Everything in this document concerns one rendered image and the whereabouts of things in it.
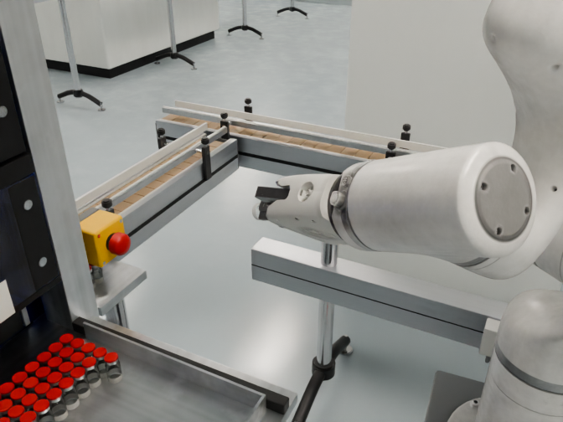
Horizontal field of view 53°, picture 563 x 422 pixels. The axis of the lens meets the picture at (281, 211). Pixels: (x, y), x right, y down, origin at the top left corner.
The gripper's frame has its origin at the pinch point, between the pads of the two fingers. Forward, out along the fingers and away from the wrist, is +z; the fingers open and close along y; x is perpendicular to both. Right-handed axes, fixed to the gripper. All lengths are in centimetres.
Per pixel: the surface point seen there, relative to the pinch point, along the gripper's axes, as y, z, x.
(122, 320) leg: 8, 76, -22
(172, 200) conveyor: 9, 70, 8
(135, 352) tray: -1.6, 31.2, -23.3
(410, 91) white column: 81, 85, 73
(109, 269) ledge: -4, 56, -12
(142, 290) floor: 45, 187, -16
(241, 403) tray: 11.3, 16.6, -25.5
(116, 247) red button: -7.6, 39.7, -8.1
